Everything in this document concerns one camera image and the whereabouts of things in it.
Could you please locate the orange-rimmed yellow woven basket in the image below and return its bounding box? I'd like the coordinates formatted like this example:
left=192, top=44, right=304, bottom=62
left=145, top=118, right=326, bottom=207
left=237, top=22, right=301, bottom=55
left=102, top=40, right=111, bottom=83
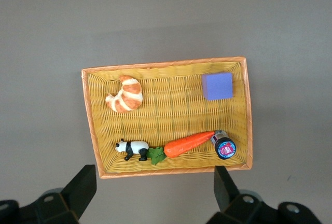
left=81, top=57, right=253, bottom=180

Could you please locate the toy croissant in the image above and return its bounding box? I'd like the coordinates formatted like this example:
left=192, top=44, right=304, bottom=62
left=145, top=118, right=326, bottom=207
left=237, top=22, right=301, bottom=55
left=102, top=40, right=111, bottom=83
left=105, top=75, right=144, bottom=114

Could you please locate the toy panda figure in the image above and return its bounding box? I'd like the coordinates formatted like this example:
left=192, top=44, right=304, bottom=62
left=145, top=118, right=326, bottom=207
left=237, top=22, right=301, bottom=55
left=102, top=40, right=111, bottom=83
left=115, top=138, right=150, bottom=162

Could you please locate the orange toy carrot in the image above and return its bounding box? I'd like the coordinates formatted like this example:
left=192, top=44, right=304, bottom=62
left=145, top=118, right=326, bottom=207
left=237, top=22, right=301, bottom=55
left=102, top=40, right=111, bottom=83
left=147, top=130, right=216, bottom=166

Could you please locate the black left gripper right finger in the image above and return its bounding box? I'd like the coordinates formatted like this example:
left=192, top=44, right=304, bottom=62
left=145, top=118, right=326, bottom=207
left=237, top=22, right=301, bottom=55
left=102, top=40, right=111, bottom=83
left=207, top=165, right=322, bottom=224

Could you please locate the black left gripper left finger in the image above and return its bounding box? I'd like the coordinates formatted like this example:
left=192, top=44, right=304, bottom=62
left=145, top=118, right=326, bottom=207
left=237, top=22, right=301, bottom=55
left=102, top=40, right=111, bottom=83
left=0, top=164, right=98, bottom=224

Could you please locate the purple foam cube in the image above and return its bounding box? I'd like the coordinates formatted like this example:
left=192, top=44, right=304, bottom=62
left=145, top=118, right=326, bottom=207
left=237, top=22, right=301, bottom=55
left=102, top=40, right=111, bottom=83
left=201, top=72, right=234, bottom=102

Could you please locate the small bottle with blue cap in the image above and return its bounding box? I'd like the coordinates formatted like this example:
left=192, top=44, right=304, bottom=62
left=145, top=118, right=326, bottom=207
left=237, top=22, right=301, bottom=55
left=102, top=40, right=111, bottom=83
left=210, top=130, right=238, bottom=160

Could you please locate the brown table cover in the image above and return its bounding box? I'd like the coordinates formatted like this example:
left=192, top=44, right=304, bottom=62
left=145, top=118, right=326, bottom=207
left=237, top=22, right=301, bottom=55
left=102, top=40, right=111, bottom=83
left=0, top=0, right=332, bottom=224

